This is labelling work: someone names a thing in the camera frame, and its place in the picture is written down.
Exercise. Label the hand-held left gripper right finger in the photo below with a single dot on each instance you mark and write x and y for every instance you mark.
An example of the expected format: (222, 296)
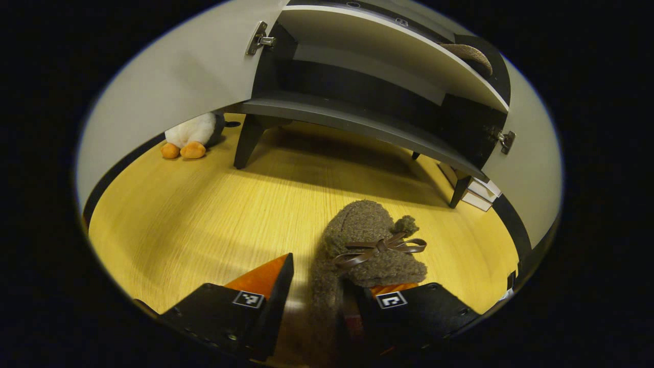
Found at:
(429, 312)

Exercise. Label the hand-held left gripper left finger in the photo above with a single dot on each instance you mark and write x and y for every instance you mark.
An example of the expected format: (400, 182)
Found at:
(278, 301)

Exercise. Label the brown fuzzy shoe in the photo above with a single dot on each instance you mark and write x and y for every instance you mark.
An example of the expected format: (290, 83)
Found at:
(368, 230)
(467, 53)

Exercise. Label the white shoe cabinet door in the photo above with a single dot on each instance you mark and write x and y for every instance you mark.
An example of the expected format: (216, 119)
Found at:
(179, 76)
(531, 168)

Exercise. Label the white shoe cabinet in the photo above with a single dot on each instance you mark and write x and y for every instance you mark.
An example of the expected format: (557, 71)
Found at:
(357, 117)

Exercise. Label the plush penguin toy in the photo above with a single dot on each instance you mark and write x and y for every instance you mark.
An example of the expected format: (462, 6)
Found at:
(191, 132)

